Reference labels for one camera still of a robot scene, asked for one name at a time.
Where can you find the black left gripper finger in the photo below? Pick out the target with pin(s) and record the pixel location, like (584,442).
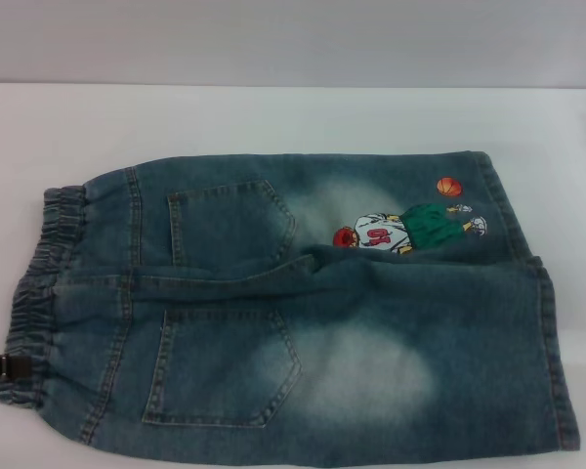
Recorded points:
(10,366)

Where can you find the blue denim shorts with print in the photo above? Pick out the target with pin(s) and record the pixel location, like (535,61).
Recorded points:
(351,352)

